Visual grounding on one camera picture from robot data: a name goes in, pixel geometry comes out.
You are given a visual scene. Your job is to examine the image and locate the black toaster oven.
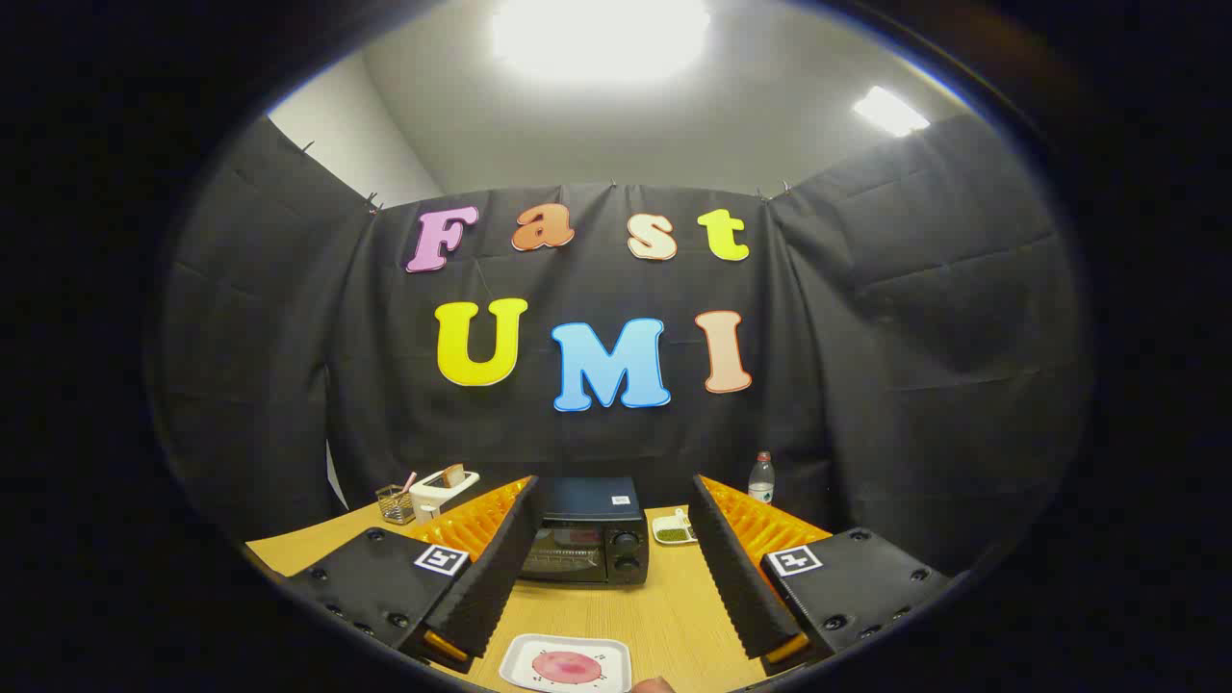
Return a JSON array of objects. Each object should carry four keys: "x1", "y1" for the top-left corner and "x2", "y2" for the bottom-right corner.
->
[{"x1": 518, "y1": 476, "x2": 651, "y2": 586}]

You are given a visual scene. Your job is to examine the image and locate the white sectioned dish of beans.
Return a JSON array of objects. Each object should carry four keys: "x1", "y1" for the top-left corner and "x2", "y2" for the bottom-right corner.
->
[{"x1": 652, "y1": 508, "x2": 699, "y2": 546}]

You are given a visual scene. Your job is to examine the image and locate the white square plate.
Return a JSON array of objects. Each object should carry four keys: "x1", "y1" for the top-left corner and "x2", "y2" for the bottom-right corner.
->
[{"x1": 499, "y1": 633, "x2": 633, "y2": 693}]

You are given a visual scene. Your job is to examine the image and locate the black backdrop cloth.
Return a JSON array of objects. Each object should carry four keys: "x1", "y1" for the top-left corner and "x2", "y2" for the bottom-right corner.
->
[{"x1": 144, "y1": 114, "x2": 1093, "y2": 578}]

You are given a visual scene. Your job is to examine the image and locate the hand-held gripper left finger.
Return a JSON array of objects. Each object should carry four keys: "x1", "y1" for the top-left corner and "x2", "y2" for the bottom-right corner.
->
[{"x1": 279, "y1": 475, "x2": 546, "y2": 675}]

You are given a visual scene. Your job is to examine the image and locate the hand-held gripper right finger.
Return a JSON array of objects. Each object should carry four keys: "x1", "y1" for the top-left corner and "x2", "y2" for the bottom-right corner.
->
[{"x1": 688, "y1": 474, "x2": 954, "y2": 675}]

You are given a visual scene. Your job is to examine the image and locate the large ceiling light panel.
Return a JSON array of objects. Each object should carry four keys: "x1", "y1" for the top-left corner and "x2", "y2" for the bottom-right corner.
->
[{"x1": 491, "y1": 0, "x2": 713, "y2": 86}]

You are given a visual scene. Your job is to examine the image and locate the pink round food slice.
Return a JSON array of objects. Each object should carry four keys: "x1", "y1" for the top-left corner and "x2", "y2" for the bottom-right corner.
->
[{"x1": 532, "y1": 651, "x2": 603, "y2": 685}]

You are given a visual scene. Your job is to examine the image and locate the white bread toaster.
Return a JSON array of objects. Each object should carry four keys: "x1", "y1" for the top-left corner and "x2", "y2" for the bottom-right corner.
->
[{"x1": 409, "y1": 470, "x2": 480, "y2": 526}]

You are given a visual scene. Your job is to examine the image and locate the wire mesh basket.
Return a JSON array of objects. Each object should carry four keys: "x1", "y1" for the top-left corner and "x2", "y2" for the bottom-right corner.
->
[{"x1": 375, "y1": 484, "x2": 417, "y2": 526}]

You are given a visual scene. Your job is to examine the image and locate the small ceiling light panel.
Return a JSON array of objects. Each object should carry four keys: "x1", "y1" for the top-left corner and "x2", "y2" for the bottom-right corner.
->
[{"x1": 852, "y1": 85, "x2": 932, "y2": 138}]

